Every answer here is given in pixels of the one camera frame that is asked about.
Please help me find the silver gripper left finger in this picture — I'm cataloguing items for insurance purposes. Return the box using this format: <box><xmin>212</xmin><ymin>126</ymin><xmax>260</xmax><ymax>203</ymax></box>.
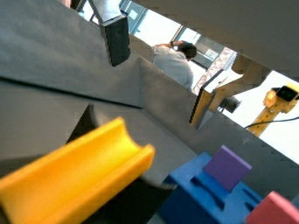
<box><xmin>88</xmin><ymin>0</ymin><xmax>131</xmax><ymax>67</ymax></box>

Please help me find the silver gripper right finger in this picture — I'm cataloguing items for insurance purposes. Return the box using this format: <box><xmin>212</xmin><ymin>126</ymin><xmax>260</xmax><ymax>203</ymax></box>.
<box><xmin>190</xmin><ymin>54</ymin><xmax>271</xmax><ymax>128</ymax></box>

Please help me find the yellow arch block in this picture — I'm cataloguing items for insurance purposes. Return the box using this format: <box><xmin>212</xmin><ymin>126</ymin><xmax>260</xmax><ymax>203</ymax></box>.
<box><xmin>0</xmin><ymin>117</ymin><xmax>155</xmax><ymax>224</ymax></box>

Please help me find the black fixture stand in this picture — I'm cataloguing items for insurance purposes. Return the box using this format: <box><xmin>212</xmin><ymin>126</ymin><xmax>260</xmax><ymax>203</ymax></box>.
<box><xmin>68</xmin><ymin>105</ymin><xmax>176</xmax><ymax>224</ymax></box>

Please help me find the person in white shirt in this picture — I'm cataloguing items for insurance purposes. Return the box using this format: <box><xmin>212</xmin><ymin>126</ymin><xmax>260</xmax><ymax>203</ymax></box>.
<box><xmin>152</xmin><ymin>40</ymin><xmax>196</xmax><ymax>90</ymax></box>

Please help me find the purple rectangular block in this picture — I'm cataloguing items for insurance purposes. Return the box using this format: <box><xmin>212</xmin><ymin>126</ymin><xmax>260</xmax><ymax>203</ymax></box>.
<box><xmin>203</xmin><ymin>145</ymin><xmax>252</xmax><ymax>191</ymax></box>

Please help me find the blue shape sorter base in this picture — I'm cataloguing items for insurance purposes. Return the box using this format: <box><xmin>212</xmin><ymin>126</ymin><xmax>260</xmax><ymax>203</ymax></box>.
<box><xmin>158</xmin><ymin>153</ymin><xmax>262</xmax><ymax>224</ymax></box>

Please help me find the red pentagon block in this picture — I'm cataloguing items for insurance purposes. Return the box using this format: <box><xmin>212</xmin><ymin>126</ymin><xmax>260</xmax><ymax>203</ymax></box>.
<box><xmin>246</xmin><ymin>191</ymin><xmax>299</xmax><ymax>224</ymax></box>

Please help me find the black cable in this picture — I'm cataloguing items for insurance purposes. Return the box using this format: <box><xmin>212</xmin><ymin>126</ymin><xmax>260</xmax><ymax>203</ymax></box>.
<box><xmin>243</xmin><ymin>115</ymin><xmax>299</xmax><ymax>130</ymax></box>

